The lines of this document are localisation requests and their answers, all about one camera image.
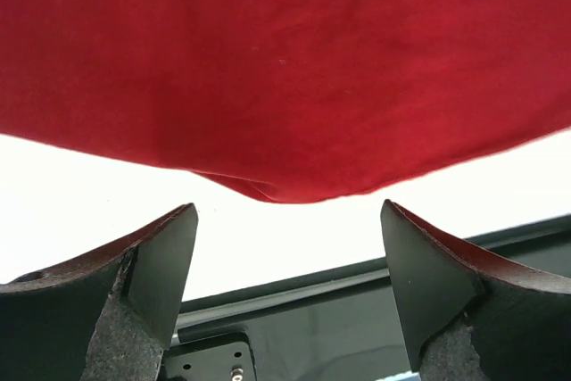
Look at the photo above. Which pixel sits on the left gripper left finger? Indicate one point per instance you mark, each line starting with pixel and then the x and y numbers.
pixel 108 314

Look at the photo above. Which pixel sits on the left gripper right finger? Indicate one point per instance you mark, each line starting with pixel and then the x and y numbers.
pixel 469 314

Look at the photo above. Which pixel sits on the dark red t-shirt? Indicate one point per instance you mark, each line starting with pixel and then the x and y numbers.
pixel 286 101

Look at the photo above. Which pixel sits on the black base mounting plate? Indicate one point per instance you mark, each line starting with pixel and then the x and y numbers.
pixel 338 324

